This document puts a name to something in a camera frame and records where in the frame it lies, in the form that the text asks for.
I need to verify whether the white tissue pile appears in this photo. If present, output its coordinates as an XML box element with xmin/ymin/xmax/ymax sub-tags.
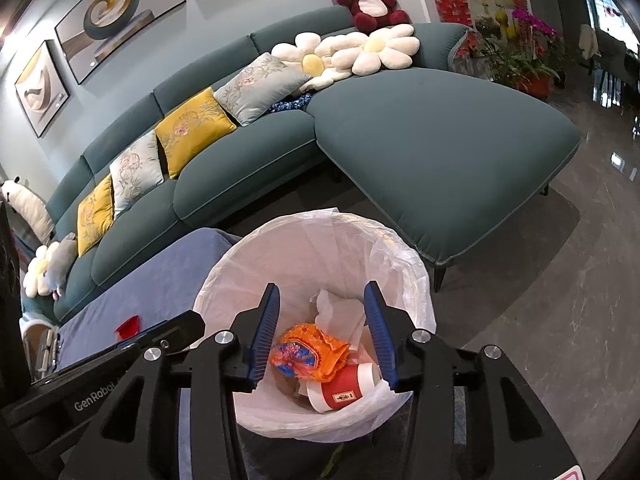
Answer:
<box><xmin>310</xmin><ymin>289</ymin><xmax>374</xmax><ymax>380</ymax></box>

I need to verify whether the orange mesh wrapper ball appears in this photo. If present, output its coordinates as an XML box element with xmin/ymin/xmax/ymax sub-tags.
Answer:
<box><xmin>269</xmin><ymin>323</ymin><xmax>349</xmax><ymax>384</ymax></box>

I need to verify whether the red paper cup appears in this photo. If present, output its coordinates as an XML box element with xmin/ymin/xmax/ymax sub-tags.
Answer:
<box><xmin>304</xmin><ymin>363</ymin><xmax>381</xmax><ymax>413</ymax></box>

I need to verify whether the red paper box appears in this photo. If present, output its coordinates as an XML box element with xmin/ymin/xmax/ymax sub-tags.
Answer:
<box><xmin>115</xmin><ymin>315</ymin><xmax>141</xmax><ymax>342</ymax></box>

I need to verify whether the white lined trash bin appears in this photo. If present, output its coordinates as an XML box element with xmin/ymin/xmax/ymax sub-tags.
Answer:
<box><xmin>193</xmin><ymin>209</ymin><xmax>437</xmax><ymax>443</ymax></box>

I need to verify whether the blue velvet table cloth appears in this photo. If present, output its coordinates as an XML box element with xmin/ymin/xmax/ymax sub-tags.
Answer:
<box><xmin>54</xmin><ymin>226</ymin><xmax>241</xmax><ymax>480</ymax></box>

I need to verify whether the white daisy pillow left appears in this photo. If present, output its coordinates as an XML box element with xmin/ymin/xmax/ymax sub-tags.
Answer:
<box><xmin>23</xmin><ymin>242</ymin><xmax>60</xmax><ymax>298</ymax></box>

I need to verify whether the white daisy pillow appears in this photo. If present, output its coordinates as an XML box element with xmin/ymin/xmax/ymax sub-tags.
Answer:
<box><xmin>331</xmin><ymin>24</ymin><xmax>421</xmax><ymax>77</ymax></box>
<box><xmin>270</xmin><ymin>32</ymin><xmax>368</xmax><ymax>96</ymax></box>
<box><xmin>23</xmin><ymin>242</ymin><xmax>60</xmax><ymax>298</ymax></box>

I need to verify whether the grey plush toy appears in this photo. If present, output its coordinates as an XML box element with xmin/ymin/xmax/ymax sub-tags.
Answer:
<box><xmin>43</xmin><ymin>233</ymin><xmax>78</xmax><ymax>300</ymax></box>

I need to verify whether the teal curved sectional sofa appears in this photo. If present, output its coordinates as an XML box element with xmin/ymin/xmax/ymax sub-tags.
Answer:
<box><xmin>22</xmin><ymin>22</ymin><xmax>581</xmax><ymax>324</ymax></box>

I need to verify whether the yellow cushion left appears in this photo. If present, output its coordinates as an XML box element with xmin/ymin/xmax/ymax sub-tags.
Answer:
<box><xmin>77</xmin><ymin>174</ymin><xmax>114</xmax><ymax>257</ymax></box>

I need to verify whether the yellow cushion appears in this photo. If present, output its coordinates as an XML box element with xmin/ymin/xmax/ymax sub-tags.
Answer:
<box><xmin>154</xmin><ymin>87</ymin><xmax>236</xmax><ymax>179</ymax></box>
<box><xmin>77</xmin><ymin>174</ymin><xmax>114</xmax><ymax>257</ymax></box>

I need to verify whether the white long plush toy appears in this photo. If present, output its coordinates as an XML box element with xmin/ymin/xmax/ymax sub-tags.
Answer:
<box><xmin>1</xmin><ymin>180</ymin><xmax>54</xmax><ymax>245</ymax></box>

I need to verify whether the light floral cushion left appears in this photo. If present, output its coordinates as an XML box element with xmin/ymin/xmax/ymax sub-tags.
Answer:
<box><xmin>110</xmin><ymin>129</ymin><xmax>164</xmax><ymax>218</ymax></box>

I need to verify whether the light floral cushion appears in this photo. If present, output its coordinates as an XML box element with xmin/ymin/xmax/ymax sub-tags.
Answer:
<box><xmin>214</xmin><ymin>53</ymin><xmax>311</xmax><ymax>127</ymax></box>
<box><xmin>110</xmin><ymin>129</ymin><xmax>164</xmax><ymax>218</ymax></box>

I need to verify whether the blue patterned cloth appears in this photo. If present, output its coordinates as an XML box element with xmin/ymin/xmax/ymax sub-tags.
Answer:
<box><xmin>267</xmin><ymin>92</ymin><xmax>312</xmax><ymax>114</ymax></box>

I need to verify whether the yellow cushion centre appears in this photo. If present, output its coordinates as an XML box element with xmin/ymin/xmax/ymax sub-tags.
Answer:
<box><xmin>154</xmin><ymin>87</ymin><xmax>236</xmax><ymax>179</ymax></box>

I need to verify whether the light floral cushion right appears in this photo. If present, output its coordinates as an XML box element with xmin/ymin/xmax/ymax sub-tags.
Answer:
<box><xmin>214</xmin><ymin>53</ymin><xmax>311</xmax><ymax>127</ymax></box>

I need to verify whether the white daisy pillow inner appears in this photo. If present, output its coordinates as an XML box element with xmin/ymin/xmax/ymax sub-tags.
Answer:
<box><xmin>270</xmin><ymin>32</ymin><xmax>368</xmax><ymax>96</ymax></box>

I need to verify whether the white daisy pillow outer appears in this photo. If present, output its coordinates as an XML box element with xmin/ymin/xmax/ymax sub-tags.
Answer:
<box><xmin>331</xmin><ymin>24</ymin><xmax>421</xmax><ymax>77</ymax></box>

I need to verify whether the potted flower plant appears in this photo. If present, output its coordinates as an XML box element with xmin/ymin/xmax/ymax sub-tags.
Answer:
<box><xmin>471</xmin><ymin>9</ymin><xmax>565</xmax><ymax>101</ymax></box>

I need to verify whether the abstract wall painting left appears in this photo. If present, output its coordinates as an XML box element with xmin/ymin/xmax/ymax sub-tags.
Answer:
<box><xmin>14</xmin><ymin>41</ymin><xmax>70</xmax><ymax>138</ymax></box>

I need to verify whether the abstract wall painting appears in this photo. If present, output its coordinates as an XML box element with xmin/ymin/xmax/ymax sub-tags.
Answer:
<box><xmin>14</xmin><ymin>41</ymin><xmax>70</xmax><ymax>138</ymax></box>
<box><xmin>55</xmin><ymin>0</ymin><xmax>186</xmax><ymax>84</ymax></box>

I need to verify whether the abstract wall painting middle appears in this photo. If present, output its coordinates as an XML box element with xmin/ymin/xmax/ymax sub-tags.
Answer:
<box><xmin>55</xmin><ymin>0</ymin><xmax>186</xmax><ymax>84</ymax></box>

